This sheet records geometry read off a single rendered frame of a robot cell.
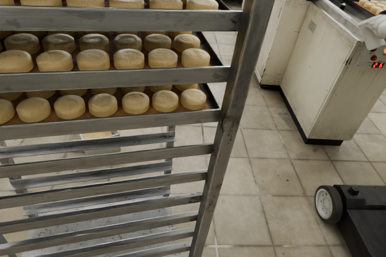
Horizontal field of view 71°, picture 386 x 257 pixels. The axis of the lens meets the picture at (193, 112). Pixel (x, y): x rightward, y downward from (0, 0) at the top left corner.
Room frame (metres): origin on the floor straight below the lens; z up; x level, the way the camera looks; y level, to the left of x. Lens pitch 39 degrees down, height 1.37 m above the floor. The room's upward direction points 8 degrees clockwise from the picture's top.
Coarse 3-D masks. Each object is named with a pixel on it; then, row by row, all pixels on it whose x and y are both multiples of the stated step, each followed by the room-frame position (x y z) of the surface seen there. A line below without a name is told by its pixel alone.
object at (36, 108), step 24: (0, 96) 0.36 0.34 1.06; (24, 96) 0.39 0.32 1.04; (48, 96) 0.39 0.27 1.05; (72, 96) 0.38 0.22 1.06; (96, 96) 0.39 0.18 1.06; (120, 96) 0.43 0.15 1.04; (144, 96) 0.41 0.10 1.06; (168, 96) 0.42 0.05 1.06; (192, 96) 0.43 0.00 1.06; (0, 120) 0.31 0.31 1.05; (24, 120) 0.32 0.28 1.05; (48, 120) 0.33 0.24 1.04
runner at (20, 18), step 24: (0, 24) 0.30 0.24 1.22; (24, 24) 0.31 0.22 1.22; (48, 24) 0.32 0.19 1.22; (72, 24) 0.32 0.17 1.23; (96, 24) 0.33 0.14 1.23; (120, 24) 0.34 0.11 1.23; (144, 24) 0.35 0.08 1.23; (168, 24) 0.36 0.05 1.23; (192, 24) 0.38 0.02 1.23; (216, 24) 0.39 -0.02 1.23
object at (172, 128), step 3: (168, 126) 0.80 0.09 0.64; (171, 126) 0.80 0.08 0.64; (174, 126) 0.80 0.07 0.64; (168, 129) 0.80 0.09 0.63; (171, 129) 0.80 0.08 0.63; (174, 129) 0.81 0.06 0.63; (165, 144) 0.82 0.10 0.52; (168, 144) 0.80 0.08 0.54; (171, 144) 0.80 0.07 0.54; (165, 159) 0.80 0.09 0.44; (168, 159) 0.80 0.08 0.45; (171, 159) 0.80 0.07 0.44; (165, 171) 0.80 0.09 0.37; (168, 171) 0.80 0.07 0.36; (171, 171) 0.81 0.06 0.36; (165, 195) 0.80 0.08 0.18; (168, 195) 0.81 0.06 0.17
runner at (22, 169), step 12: (204, 144) 0.39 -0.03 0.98; (96, 156) 0.33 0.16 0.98; (108, 156) 0.33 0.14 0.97; (120, 156) 0.34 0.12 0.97; (132, 156) 0.35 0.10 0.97; (144, 156) 0.35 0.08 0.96; (156, 156) 0.36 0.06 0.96; (168, 156) 0.37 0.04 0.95; (180, 156) 0.38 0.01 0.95; (0, 168) 0.27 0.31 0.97; (12, 168) 0.28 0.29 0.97; (24, 168) 0.29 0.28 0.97; (36, 168) 0.29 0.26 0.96; (48, 168) 0.30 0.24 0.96; (60, 168) 0.30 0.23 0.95; (72, 168) 0.31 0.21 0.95; (84, 168) 0.32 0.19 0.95
